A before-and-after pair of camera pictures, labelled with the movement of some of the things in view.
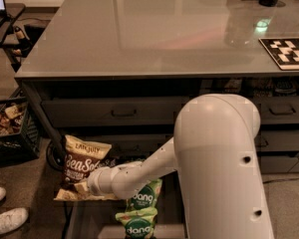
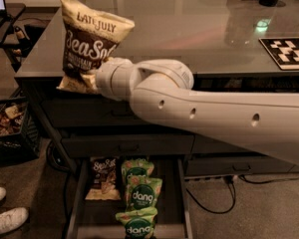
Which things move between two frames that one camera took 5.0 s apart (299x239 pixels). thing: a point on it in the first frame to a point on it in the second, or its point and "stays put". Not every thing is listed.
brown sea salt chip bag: x=82 y=156 to x=90 y=37
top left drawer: x=112 y=112 stays put
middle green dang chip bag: x=145 y=196 stays put
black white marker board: x=289 y=53 stays put
